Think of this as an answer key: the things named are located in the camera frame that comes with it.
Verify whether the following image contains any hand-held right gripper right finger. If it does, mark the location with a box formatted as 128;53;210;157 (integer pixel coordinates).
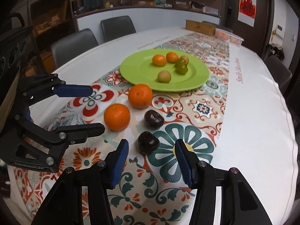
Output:
175;139;273;225

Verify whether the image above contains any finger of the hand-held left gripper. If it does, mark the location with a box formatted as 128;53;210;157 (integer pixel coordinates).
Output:
17;73;93;106
0;115;105;173

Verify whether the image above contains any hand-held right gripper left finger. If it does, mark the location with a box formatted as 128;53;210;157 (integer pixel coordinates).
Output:
30;139;130;225

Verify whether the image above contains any dark purple plum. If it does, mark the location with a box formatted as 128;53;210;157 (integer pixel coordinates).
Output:
144;110;165;129
137;131;160;155

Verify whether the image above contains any orange tangerine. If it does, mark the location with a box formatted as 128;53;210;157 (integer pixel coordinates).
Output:
166;52;179;63
103;103;131;132
152;54;167;67
128;84;154;109

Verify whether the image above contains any green plate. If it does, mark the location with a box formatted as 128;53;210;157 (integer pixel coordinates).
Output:
120;49;210;92

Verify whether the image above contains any grey dining chair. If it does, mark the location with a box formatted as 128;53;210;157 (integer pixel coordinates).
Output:
50;28;99;69
100;15;137;43
264;55;293;94

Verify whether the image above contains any dark display cabinet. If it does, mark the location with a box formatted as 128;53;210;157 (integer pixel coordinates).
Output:
9;0;78;75

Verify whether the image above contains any white patterned tablecloth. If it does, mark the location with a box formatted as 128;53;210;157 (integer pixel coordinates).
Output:
7;26;296;225

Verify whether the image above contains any white sideboard counter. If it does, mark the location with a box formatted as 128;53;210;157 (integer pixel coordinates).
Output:
76;6;221;32

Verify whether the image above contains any white plastic basket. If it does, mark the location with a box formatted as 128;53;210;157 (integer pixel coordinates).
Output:
215;28;245;46

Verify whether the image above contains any woven rectangular box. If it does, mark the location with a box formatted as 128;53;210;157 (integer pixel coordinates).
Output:
185;19;216;37

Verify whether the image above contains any dark bag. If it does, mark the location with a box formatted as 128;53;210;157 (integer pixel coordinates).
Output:
267;43;285;60

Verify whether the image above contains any dark brown door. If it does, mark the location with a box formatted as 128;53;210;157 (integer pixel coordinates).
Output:
226;0;275;57

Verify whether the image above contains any white intercom panel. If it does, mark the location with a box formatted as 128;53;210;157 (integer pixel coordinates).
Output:
275;25;285;39

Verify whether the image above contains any red and white wall poster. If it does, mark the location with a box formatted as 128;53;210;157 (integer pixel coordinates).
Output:
237;0;258;26

